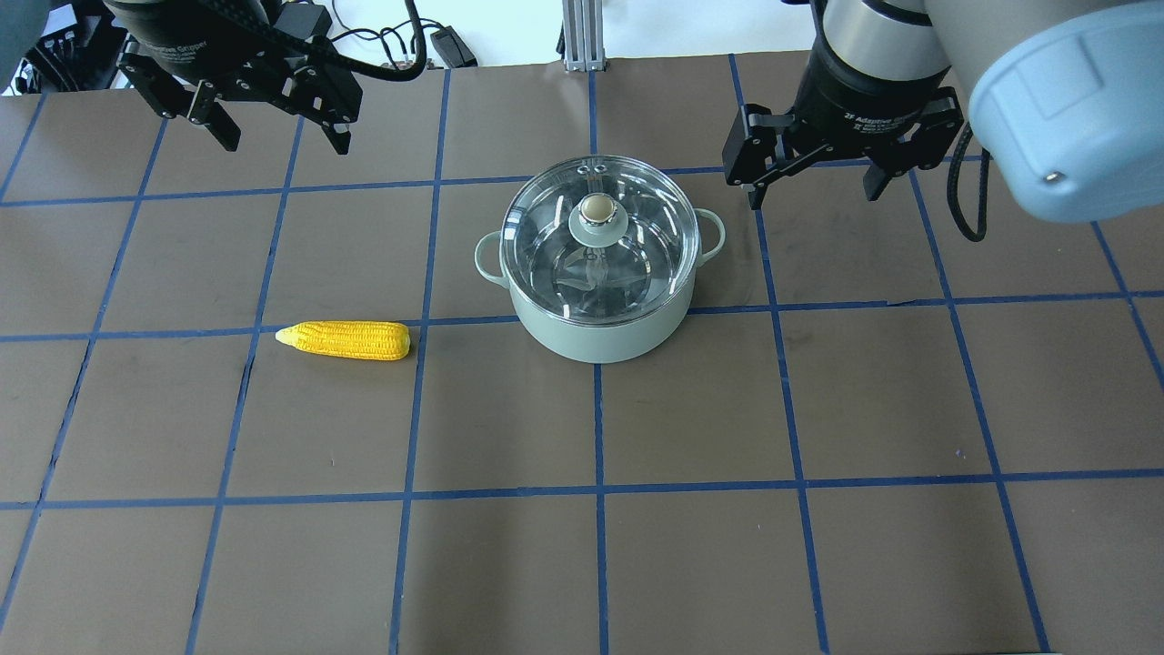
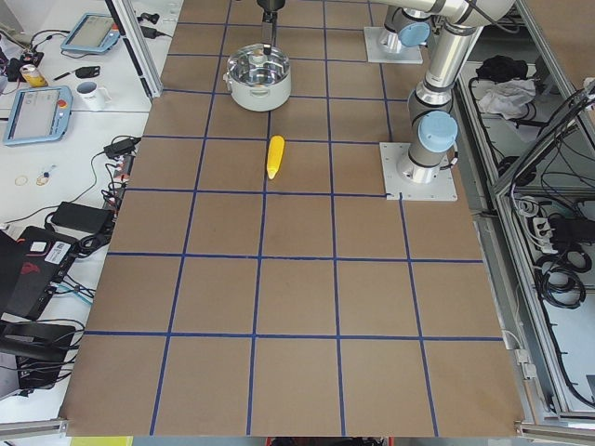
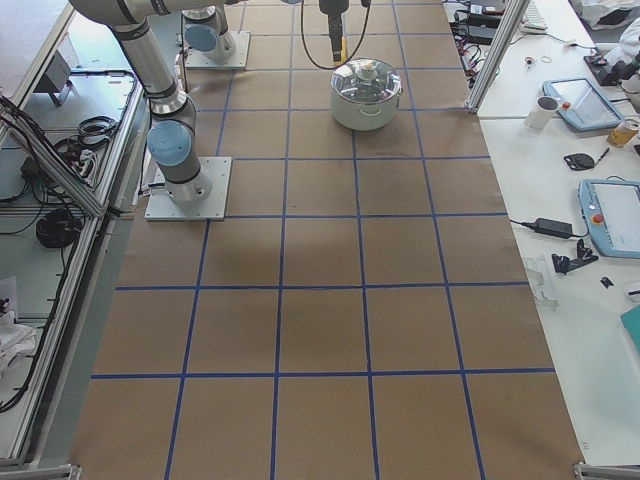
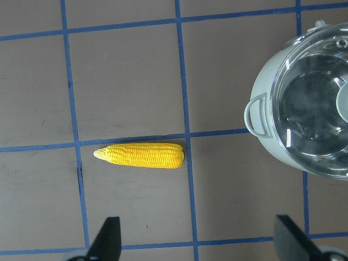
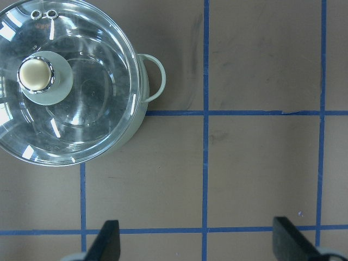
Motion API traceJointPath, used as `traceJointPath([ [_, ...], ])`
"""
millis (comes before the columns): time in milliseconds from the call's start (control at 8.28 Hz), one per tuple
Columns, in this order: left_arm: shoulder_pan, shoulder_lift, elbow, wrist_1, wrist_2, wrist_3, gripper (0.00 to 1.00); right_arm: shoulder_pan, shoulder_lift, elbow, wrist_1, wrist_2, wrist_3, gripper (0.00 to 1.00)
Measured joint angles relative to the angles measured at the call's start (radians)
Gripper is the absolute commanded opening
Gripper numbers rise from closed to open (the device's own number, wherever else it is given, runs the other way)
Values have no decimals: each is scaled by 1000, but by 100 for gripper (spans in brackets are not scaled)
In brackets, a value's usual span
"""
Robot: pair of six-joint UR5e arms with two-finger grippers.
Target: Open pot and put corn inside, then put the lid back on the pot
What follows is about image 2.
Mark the white cloth pile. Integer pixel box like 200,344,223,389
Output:
478,80,536,119

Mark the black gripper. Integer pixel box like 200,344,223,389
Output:
258,0,284,45

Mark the far blue teach pendant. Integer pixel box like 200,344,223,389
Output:
60,13,120,54

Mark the white mug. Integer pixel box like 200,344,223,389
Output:
76,81,112,112

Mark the blue teach pendant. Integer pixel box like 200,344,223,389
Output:
3,85,73,146
60,13,120,54

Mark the black laptop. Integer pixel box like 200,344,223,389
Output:
6,226,78,321

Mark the small black power brick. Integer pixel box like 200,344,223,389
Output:
103,137,140,159

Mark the yellow drink can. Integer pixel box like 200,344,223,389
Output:
20,64,48,88

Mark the black cloth pile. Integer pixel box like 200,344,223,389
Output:
476,55,528,83

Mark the near blue teach pendant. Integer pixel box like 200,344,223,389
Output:
3,85,73,146

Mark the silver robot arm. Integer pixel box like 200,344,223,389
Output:
385,1,513,184

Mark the yellow corn cob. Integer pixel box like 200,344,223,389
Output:
266,135,285,180

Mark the pale green cooking pot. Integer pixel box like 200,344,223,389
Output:
223,62,292,112

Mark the black power adapter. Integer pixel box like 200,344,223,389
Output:
51,202,113,234

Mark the black pen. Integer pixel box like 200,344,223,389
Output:
53,70,75,81

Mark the black round object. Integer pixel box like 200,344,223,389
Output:
74,66,100,79

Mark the glass pot lid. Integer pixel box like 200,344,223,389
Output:
226,44,290,86

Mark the aluminium frame post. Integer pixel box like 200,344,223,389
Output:
105,0,163,100

